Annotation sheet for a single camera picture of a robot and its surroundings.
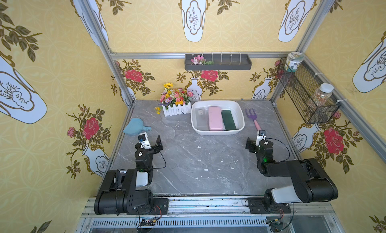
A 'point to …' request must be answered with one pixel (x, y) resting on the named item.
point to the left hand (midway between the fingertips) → (145, 137)
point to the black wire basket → (300, 85)
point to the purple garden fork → (253, 116)
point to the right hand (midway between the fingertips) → (259, 138)
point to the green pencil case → (228, 120)
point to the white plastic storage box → (237, 108)
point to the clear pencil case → (202, 118)
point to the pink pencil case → (215, 120)
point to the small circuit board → (148, 222)
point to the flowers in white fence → (175, 102)
